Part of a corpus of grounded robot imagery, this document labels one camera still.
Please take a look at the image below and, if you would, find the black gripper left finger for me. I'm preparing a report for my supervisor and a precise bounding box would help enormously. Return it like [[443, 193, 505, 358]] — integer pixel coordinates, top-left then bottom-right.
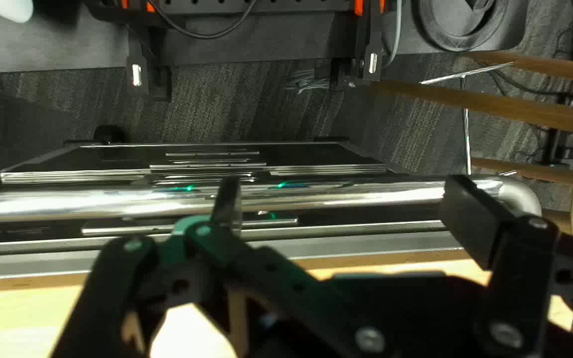
[[49, 175, 393, 358]]

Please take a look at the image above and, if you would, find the chrome cart handle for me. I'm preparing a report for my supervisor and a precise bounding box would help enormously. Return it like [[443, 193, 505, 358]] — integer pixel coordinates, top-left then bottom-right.
[[0, 175, 542, 227]]

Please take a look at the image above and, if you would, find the black orange clamp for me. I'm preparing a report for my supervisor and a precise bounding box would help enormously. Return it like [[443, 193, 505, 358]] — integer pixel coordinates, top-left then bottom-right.
[[347, 0, 393, 86], [121, 0, 170, 98]]

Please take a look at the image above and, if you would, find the black coiled cable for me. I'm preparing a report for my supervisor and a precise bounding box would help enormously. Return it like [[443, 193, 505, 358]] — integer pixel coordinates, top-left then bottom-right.
[[411, 0, 528, 56]]

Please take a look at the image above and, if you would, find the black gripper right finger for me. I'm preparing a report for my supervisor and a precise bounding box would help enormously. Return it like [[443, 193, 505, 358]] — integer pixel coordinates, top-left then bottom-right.
[[439, 175, 573, 358]]

